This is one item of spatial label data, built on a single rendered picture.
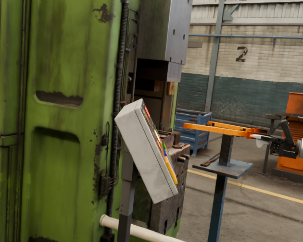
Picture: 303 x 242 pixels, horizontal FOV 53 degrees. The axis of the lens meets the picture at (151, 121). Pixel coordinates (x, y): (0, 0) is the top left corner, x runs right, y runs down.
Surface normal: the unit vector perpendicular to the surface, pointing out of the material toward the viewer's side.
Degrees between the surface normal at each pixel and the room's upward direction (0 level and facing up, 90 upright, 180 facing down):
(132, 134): 90
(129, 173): 90
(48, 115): 90
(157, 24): 90
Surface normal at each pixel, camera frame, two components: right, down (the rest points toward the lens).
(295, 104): -0.53, 0.07
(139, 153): 0.00, 0.15
